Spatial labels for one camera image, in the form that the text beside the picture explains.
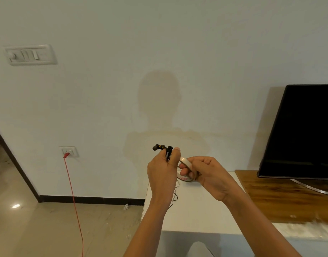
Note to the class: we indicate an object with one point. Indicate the person's left hand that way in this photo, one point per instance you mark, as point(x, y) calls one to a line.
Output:
point(162, 179)

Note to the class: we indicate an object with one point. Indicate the person's right hand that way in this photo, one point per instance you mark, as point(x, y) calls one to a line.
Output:
point(214, 179)

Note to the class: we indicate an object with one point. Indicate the clear tape roll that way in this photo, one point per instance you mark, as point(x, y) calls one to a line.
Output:
point(185, 161)

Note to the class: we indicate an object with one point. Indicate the person's left forearm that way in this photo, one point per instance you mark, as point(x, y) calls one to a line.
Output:
point(146, 230)

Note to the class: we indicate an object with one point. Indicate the person's right forearm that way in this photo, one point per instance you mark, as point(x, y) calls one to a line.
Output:
point(260, 227)

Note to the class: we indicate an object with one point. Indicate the person's grey trouser leg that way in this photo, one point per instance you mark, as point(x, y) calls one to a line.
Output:
point(202, 250)

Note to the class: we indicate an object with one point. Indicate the white scrap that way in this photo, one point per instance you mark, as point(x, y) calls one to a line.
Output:
point(126, 207)

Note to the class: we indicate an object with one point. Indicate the wooden board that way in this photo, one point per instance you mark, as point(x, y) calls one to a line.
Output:
point(287, 200)

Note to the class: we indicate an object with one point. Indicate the silver television stand leg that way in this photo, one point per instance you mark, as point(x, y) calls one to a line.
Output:
point(313, 187)

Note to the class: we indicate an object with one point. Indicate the black television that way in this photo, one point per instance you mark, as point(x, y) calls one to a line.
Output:
point(303, 131)

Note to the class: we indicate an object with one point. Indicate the white wall socket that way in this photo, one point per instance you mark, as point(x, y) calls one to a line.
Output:
point(73, 151)

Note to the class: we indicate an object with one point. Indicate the white wall switch panel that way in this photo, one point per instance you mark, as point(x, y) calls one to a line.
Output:
point(30, 54)

